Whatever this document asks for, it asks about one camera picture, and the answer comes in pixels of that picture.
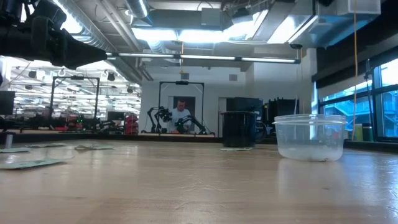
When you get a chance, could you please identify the window with dark frame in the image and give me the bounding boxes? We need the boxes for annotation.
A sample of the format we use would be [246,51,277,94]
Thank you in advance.
[317,57,398,142]

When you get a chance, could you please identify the dark green container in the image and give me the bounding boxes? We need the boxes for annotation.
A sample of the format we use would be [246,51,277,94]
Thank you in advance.
[362,123,374,142]

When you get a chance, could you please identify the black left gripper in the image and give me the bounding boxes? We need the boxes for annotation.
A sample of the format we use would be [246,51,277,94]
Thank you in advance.
[0,15,108,70]

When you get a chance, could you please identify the person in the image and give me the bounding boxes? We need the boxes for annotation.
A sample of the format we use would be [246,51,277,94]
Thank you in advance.
[169,98,193,133]

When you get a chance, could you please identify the long black light bar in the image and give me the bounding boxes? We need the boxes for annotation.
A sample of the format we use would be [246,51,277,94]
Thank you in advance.
[105,52,302,65]

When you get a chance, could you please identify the black background rig frame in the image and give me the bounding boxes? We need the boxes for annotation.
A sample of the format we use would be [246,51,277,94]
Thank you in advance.
[50,75,101,125]
[157,80,205,135]

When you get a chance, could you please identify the black thin stand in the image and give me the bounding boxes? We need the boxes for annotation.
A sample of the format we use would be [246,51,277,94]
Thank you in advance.
[363,58,374,125]

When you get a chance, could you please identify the yellow-green container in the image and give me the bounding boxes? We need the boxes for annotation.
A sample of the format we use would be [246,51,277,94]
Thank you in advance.
[353,123,364,141]

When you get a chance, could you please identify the black cup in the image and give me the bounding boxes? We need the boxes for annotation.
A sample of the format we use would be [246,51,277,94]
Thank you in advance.
[220,111,259,148]

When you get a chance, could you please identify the dark doorway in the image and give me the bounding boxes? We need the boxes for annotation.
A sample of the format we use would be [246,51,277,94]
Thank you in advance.
[167,95,197,134]

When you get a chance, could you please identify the clear plastic container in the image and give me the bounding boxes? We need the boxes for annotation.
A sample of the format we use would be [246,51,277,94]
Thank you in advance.
[272,113,348,162]

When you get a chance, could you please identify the grey ceiling box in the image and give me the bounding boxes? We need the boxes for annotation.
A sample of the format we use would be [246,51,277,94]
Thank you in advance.
[200,7,222,27]

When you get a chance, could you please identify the black monitor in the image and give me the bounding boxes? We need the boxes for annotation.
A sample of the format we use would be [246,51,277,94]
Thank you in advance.
[0,90,16,116]

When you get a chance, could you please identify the yellow hanging pendant cord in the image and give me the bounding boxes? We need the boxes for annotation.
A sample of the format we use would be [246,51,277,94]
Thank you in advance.
[178,42,186,75]

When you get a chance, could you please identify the silver ventilation duct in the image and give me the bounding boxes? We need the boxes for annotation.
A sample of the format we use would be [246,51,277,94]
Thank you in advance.
[126,0,150,19]
[54,0,147,83]

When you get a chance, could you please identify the hanging yellow cable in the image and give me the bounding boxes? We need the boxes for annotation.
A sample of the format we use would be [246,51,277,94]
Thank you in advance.
[351,0,359,141]

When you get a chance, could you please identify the grey metal post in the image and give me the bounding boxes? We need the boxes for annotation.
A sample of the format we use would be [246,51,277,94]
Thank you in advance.
[4,131,16,149]

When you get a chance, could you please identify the red storage bins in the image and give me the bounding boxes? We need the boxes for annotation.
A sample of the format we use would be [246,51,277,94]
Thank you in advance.
[124,114,140,135]

